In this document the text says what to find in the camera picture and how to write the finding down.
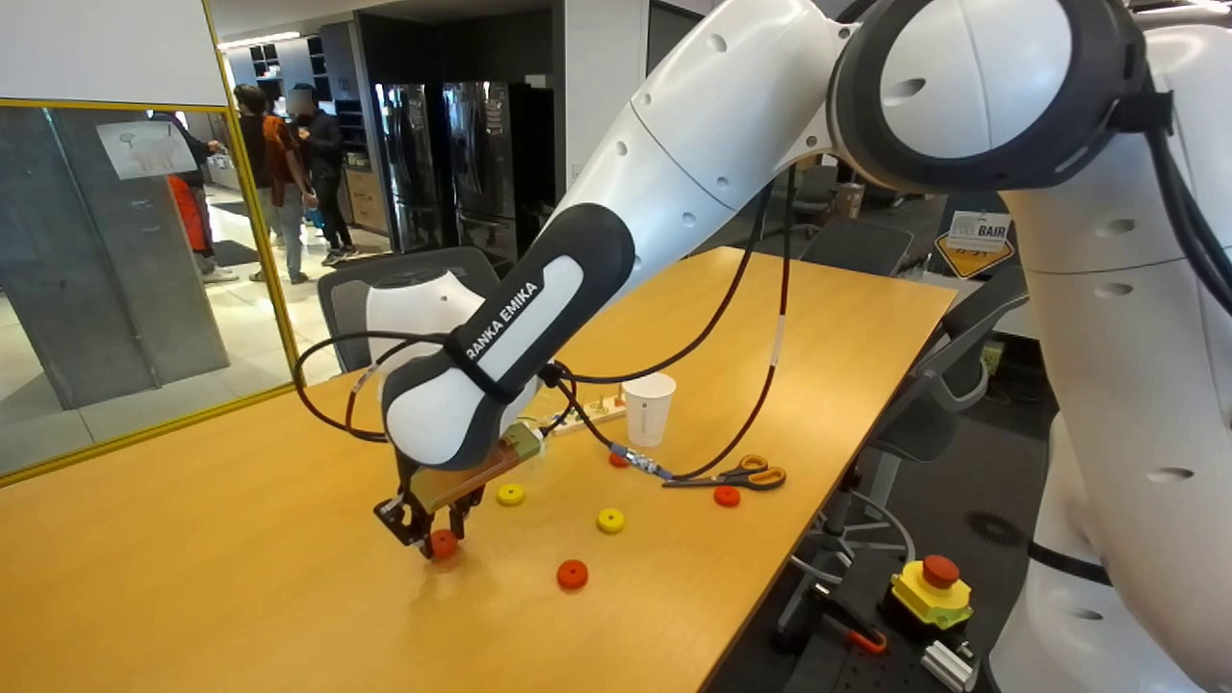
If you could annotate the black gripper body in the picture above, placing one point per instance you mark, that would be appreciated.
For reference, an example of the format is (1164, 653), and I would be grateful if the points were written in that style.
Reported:
(423, 501)

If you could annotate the yellow round tile with hole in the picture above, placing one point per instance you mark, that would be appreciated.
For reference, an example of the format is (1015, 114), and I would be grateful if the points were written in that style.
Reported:
(500, 493)
(601, 521)

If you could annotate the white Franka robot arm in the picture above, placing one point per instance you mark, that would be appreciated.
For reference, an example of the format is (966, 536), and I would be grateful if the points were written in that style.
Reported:
(719, 116)

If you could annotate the grey office chair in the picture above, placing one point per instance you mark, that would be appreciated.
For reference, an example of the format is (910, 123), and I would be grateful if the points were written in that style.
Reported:
(343, 309)

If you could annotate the white paper cup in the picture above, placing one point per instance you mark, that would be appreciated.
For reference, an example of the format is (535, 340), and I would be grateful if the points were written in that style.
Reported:
(647, 412)

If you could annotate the orange and black scissors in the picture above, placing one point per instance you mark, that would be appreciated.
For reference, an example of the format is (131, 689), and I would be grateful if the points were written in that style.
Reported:
(752, 478)

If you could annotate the black display refrigerator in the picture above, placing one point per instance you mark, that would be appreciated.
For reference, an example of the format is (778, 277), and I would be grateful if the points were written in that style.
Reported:
(408, 168)
(479, 168)

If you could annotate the person in black jacket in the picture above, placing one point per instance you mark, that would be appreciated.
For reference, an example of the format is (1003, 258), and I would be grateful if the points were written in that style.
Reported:
(321, 159)

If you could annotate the person in grey trousers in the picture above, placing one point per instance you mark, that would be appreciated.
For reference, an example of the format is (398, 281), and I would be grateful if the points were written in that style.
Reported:
(264, 168)

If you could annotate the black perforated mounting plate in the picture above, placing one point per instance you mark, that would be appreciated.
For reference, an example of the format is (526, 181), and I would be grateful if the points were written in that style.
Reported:
(823, 667)

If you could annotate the white paper sign on glass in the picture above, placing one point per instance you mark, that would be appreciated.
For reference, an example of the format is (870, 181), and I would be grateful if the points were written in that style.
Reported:
(144, 146)

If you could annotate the yellow red emergency stop button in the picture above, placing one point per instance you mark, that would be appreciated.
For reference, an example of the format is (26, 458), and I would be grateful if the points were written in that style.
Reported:
(929, 599)

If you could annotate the small white connector box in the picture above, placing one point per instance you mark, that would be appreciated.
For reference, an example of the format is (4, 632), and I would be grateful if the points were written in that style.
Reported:
(947, 662)

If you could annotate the black office chair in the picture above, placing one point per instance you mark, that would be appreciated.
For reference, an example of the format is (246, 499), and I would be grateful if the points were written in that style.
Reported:
(947, 347)

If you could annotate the white and yellow card sign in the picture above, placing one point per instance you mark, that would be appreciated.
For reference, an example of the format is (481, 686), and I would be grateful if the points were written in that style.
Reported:
(978, 232)

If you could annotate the glass partition with yellow frame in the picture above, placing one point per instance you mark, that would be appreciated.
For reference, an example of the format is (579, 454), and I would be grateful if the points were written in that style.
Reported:
(130, 321)

